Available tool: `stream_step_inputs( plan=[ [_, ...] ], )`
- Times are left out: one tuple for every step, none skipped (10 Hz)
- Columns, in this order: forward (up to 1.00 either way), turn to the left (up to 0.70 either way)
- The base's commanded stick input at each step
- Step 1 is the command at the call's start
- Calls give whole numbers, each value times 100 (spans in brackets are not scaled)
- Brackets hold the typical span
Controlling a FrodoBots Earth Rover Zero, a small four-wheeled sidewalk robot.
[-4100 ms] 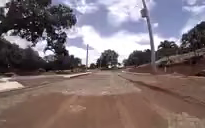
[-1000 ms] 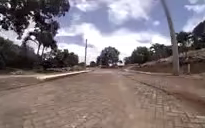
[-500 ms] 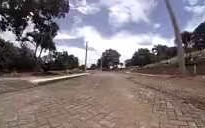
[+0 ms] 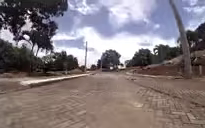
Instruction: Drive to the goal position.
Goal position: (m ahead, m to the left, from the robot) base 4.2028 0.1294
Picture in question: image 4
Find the round dark tree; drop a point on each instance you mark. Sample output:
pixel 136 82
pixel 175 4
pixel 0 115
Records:
pixel 110 59

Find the pale utility pole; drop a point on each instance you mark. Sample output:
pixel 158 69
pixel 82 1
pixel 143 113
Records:
pixel 86 56

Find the grey-brown brick paved road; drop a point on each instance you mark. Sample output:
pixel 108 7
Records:
pixel 100 100

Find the pale concrete kerb strip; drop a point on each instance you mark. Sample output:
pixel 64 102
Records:
pixel 50 80

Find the row of trees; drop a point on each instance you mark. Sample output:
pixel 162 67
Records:
pixel 156 55

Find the red earth embankment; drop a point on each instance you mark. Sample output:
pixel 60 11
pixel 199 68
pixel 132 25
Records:
pixel 170 68

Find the large dark tree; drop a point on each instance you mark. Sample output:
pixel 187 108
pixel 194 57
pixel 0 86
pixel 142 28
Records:
pixel 33 23

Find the row of dark bushes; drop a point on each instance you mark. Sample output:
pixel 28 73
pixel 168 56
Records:
pixel 20 60

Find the tall leaning tree trunk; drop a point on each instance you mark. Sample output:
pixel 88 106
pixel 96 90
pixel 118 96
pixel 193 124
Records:
pixel 184 43

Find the bare dirt verge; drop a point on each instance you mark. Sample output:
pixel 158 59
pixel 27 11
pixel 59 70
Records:
pixel 6 83

